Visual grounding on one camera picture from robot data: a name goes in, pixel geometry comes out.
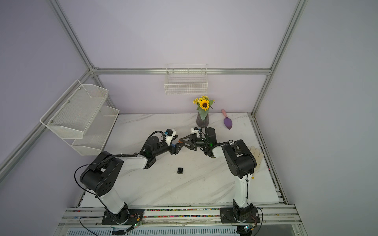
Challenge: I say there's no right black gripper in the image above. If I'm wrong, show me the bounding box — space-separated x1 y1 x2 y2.
181 134 210 151

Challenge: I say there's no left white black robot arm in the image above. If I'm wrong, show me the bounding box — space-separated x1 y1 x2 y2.
79 129 178 215

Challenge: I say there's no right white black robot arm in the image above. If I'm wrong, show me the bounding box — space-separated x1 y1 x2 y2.
178 127 257 210

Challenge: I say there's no sunflower bouquet in grey vase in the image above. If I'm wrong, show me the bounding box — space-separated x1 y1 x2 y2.
193 95 215 128

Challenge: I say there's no purple pink garden trowel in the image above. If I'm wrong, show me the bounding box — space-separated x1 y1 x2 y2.
221 109 232 130

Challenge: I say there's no white work glove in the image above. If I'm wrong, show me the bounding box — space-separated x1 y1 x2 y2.
250 146 264 179

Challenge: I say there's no white mesh two-tier shelf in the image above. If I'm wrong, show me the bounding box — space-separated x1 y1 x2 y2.
40 80 119 156

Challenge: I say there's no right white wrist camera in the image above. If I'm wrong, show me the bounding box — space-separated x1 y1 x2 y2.
190 127 200 136

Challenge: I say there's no white wire wall basket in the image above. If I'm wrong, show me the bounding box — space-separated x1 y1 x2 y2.
164 64 208 95

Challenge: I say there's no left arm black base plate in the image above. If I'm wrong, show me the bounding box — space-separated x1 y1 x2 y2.
101 209 145 225

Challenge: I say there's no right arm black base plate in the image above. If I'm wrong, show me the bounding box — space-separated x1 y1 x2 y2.
220 206 260 223

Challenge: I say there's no aluminium front rail frame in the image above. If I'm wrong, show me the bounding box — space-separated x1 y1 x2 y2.
58 205 303 228

